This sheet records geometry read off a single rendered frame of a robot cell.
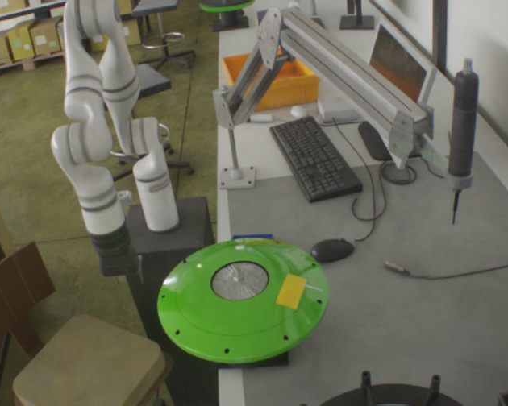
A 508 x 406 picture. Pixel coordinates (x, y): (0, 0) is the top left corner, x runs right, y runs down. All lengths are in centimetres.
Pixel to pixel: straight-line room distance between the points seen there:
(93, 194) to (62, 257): 212
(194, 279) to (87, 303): 173
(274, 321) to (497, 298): 52
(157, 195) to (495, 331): 91
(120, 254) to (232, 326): 26
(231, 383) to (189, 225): 62
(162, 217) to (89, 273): 142
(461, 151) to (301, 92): 118
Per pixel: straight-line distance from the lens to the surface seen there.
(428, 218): 140
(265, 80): 124
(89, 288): 278
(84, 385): 152
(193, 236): 150
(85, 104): 94
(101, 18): 109
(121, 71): 119
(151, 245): 150
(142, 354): 154
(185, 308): 96
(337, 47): 101
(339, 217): 139
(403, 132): 90
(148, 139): 138
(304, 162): 158
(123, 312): 258
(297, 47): 109
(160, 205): 148
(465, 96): 80
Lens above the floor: 175
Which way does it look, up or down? 35 degrees down
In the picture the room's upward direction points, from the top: 8 degrees counter-clockwise
